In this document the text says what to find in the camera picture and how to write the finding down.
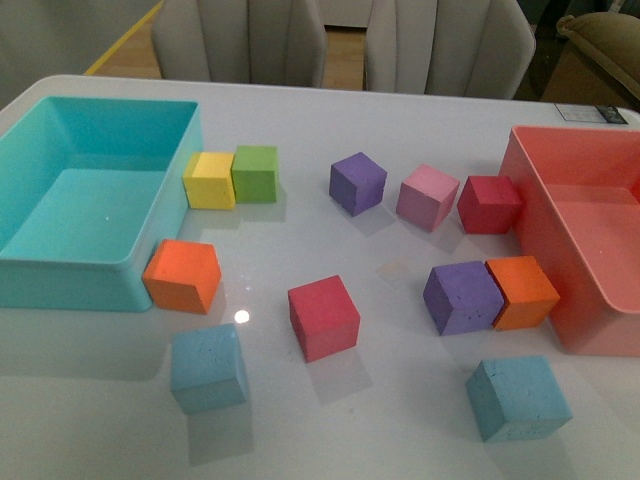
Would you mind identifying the brown sofa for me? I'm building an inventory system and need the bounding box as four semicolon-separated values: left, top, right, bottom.
556;12;639;102

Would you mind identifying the right grey chair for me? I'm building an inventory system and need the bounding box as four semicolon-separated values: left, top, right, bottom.
364;0;536;100

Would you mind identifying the table label sticker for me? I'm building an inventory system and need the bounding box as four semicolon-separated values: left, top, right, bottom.
555;103;627;125

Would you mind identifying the grey chair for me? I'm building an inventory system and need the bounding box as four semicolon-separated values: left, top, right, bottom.
151;1;327;88
364;0;536;100

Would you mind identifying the back purple foam cube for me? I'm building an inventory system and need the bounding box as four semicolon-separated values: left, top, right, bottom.
329;152;387;216

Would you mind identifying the pink plastic bin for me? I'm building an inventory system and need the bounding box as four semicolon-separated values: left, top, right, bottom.
499;126;639;357

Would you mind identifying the blue foam cube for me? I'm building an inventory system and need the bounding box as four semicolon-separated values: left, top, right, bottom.
170;324;248;415
465;356;573;442

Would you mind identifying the front red foam cube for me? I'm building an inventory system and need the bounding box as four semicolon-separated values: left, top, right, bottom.
287;275;361;363

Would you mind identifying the orange foam cube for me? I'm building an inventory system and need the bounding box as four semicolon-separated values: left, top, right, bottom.
485;256;560;330
142;239;222;314

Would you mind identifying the back dark red foam cube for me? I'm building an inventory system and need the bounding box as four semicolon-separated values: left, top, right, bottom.
457;176;524;235

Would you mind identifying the teal plastic bin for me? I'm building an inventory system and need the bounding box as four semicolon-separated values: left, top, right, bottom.
1;96;203;312

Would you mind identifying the green foam cube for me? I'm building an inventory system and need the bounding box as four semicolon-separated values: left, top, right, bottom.
231;145;279;203

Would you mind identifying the left grey chair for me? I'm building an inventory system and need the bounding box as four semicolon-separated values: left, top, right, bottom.
151;1;327;88

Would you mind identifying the left orange foam cube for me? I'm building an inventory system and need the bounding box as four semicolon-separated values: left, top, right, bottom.
142;239;222;314

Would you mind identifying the right orange foam cube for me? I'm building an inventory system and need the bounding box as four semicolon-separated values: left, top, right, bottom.
485;256;560;330

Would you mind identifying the purple foam cube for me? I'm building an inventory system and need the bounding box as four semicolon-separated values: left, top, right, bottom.
329;152;387;216
423;261;504;336

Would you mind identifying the front purple foam cube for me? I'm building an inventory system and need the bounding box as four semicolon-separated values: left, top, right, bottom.
423;261;504;336

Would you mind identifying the yellow foam cube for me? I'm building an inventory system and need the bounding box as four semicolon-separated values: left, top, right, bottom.
182;152;236;210

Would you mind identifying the pink foam cube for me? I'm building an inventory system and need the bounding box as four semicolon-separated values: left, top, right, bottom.
396;164;460;232

